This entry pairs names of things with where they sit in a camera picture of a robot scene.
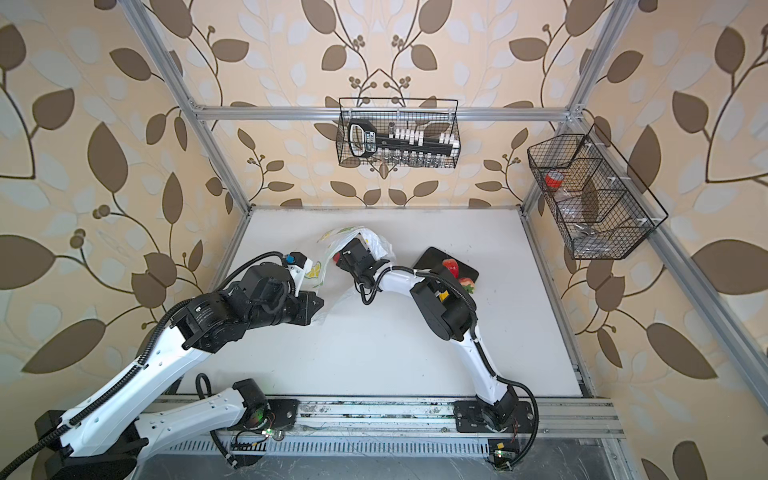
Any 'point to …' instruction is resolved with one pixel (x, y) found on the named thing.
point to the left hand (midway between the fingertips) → (327, 303)
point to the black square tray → (434, 258)
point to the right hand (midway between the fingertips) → (347, 259)
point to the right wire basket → (603, 210)
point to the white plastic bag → (329, 243)
